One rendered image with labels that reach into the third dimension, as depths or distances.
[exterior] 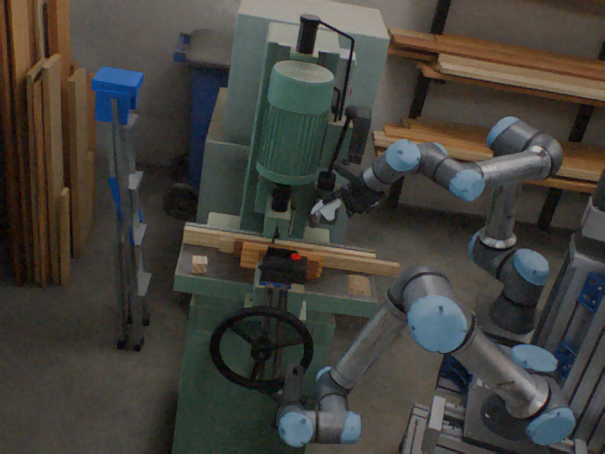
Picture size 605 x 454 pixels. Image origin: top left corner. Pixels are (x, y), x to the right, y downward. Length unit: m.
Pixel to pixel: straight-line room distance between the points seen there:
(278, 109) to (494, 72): 2.23
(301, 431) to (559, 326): 0.79
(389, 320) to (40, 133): 1.96
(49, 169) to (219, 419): 1.42
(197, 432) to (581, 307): 1.28
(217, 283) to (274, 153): 0.42
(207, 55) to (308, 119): 1.89
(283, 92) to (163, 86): 2.63
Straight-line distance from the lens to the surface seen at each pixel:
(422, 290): 1.68
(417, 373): 3.55
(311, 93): 2.06
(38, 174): 3.41
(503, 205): 2.39
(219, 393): 2.50
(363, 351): 1.87
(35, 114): 3.30
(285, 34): 2.38
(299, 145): 2.12
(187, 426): 2.62
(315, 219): 2.39
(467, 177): 1.90
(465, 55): 4.13
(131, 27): 4.58
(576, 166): 4.56
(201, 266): 2.25
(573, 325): 2.21
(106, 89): 2.85
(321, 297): 2.27
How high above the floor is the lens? 2.16
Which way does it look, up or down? 29 degrees down
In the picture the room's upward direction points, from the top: 11 degrees clockwise
